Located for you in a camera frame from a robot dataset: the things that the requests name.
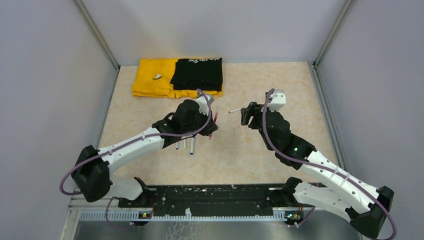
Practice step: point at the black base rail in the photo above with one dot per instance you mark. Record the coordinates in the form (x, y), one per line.
(219, 202)

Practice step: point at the black folded shirt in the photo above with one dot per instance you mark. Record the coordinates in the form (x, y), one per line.
(198, 73)

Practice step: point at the red gel pen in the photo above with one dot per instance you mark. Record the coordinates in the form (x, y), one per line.
(215, 119)

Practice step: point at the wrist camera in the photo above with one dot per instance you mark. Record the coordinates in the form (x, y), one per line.
(204, 101)
(276, 101)

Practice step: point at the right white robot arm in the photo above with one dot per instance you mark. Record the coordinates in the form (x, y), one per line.
(364, 206)

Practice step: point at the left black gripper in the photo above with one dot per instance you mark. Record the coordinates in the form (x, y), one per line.
(210, 128)

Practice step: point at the large white blue marker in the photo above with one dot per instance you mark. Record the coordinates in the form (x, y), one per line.
(192, 145)

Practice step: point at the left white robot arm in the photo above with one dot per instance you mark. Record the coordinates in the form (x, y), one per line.
(94, 170)

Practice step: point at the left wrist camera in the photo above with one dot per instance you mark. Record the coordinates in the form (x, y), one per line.
(204, 101)

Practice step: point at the yellow folded shirt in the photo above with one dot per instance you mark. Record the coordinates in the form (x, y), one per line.
(153, 79)

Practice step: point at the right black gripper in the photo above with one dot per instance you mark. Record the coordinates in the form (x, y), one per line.
(253, 109)

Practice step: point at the white red-tipped pen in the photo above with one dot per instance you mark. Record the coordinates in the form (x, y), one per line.
(235, 110)

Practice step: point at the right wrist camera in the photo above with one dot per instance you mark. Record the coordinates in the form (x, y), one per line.
(276, 101)

